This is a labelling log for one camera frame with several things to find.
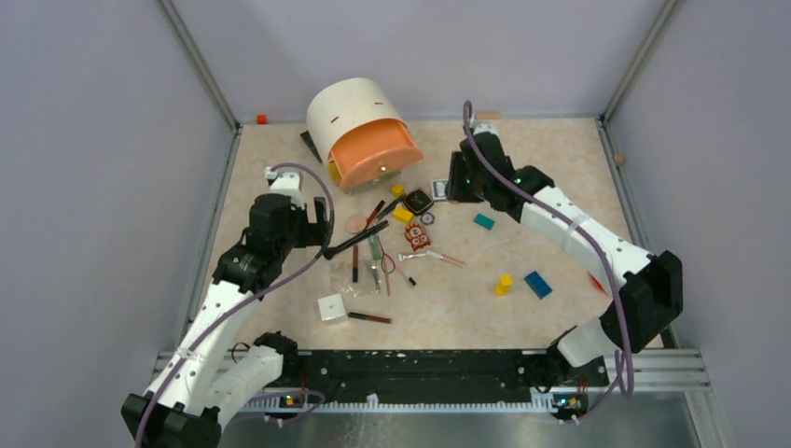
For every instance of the black lego plate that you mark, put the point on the black lego plate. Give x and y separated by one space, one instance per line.
307 140

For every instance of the black square compact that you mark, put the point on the black square compact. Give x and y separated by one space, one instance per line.
418 202

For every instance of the clear plastic wrapper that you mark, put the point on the clear plastic wrapper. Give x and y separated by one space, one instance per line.
364 278

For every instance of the red plastic horseshoe toy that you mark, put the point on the red plastic horseshoe toy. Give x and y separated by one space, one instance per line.
596 283

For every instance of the black makeup brush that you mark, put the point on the black makeup brush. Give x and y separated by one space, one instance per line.
333 251

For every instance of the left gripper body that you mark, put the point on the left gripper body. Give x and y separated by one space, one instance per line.
303 232

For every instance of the blue playing card box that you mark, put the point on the blue playing card box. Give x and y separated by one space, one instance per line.
439 190

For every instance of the white round drawer organizer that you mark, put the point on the white round drawer organizer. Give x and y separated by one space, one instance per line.
359 134

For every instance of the thin pink makeup pencil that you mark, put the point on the thin pink makeup pencil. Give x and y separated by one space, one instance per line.
407 279

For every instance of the small yellow block with cap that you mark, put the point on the small yellow block with cap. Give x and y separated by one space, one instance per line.
398 190

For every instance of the brown lip gloss tube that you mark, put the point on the brown lip gloss tube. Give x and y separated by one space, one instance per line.
355 264

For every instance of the dark red lipstick tube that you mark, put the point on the dark red lipstick tube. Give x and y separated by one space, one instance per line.
370 318

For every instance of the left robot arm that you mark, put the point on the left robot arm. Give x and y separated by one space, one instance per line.
190 404

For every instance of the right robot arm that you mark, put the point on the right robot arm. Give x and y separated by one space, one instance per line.
646 289

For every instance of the white cosmetic box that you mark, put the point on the white cosmetic box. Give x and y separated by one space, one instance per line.
332 309

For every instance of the black eyeliner pen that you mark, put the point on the black eyeliner pen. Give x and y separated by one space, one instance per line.
390 207

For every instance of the green tube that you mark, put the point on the green tube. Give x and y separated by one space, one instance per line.
375 248

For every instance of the black wire loop tool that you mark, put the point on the black wire loop tool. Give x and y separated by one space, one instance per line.
387 264

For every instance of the yellow cube block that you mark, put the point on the yellow cube block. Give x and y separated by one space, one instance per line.
402 215

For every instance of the teal block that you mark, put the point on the teal block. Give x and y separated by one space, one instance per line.
485 222

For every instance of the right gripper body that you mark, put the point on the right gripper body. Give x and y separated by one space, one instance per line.
464 186

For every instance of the pink makeup sponge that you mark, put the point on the pink makeup sponge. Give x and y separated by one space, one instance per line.
355 224

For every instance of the blue lego brick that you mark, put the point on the blue lego brick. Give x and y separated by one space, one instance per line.
538 285

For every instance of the silver small tube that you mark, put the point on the silver small tube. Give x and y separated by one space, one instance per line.
413 255

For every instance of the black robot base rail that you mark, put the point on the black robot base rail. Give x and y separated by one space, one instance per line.
429 377

